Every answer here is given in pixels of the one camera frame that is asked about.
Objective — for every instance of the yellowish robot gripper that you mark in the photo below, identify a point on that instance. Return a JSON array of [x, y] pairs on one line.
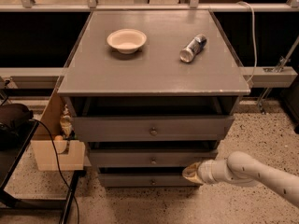
[[206, 173]]

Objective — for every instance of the grey drawer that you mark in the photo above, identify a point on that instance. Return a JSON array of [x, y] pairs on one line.
[[149, 157], [168, 128], [143, 177]]

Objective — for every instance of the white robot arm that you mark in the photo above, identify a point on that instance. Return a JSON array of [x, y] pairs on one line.
[[241, 169]]

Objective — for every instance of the grey bottom drawer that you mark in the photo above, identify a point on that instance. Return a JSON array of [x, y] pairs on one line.
[[143, 177]]

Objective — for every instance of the grey top drawer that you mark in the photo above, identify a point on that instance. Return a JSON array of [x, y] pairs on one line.
[[168, 128]]

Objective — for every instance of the grey wooden drawer cabinet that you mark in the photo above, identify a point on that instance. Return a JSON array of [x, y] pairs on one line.
[[153, 81]]

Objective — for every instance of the silver blue drink can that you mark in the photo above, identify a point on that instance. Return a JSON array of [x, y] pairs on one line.
[[193, 48]]

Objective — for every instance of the items inside cardboard box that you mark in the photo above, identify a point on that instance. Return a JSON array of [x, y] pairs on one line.
[[66, 127]]

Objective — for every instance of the cardboard box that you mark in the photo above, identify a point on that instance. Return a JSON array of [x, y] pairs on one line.
[[52, 154]]

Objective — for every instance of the dark bag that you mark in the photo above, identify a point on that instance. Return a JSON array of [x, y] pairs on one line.
[[12, 118]]

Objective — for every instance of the metal railing frame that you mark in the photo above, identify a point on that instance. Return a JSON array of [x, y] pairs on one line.
[[44, 78]]

